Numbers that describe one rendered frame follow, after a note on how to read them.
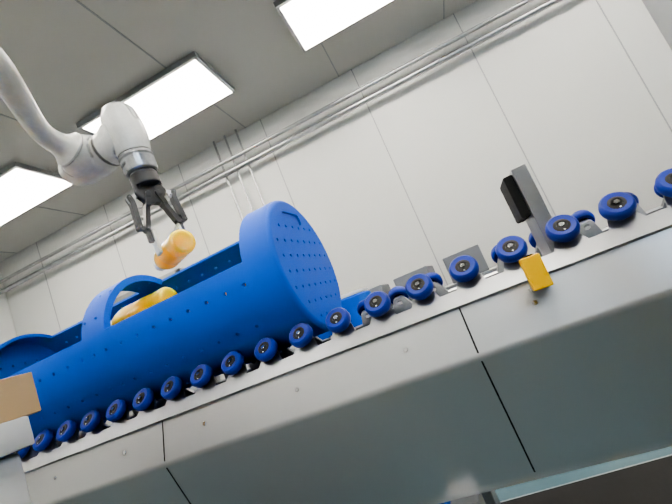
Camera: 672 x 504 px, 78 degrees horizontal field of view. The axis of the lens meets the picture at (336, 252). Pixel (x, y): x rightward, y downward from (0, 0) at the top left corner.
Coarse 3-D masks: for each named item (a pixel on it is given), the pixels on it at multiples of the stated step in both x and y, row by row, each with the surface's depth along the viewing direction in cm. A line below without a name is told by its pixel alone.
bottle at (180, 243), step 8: (176, 232) 106; (184, 232) 107; (168, 240) 105; (176, 240) 105; (184, 240) 107; (192, 240) 108; (168, 248) 105; (176, 248) 104; (184, 248) 105; (192, 248) 107; (160, 256) 110; (168, 256) 107; (176, 256) 107; (184, 256) 108; (160, 264) 112; (168, 264) 111; (176, 264) 113
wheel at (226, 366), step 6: (228, 354) 77; (234, 354) 77; (240, 354) 76; (228, 360) 76; (234, 360) 76; (240, 360) 76; (222, 366) 76; (228, 366) 76; (234, 366) 75; (240, 366) 75; (228, 372) 75; (234, 372) 75
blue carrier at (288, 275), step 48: (240, 240) 74; (288, 240) 78; (144, 288) 101; (192, 288) 76; (240, 288) 72; (288, 288) 70; (336, 288) 92; (48, 336) 113; (96, 336) 82; (144, 336) 79; (192, 336) 76; (240, 336) 76; (288, 336) 77; (48, 384) 86; (96, 384) 84; (144, 384) 83
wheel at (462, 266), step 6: (456, 258) 65; (462, 258) 65; (468, 258) 64; (474, 258) 64; (450, 264) 65; (456, 264) 64; (462, 264) 64; (468, 264) 63; (474, 264) 63; (450, 270) 64; (456, 270) 64; (462, 270) 63; (468, 270) 63; (474, 270) 62; (456, 276) 63; (462, 276) 63; (468, 276) 62; (474, 276) 63
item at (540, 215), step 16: (512, 176) 68; (528, 176) 66; (512, 192) 68; (528, 192) 66; (512, 208) 72; (528, 208) 67; (544, 208) 66; (528, 224) 74; (544, 224) 66; (544, 240) 66
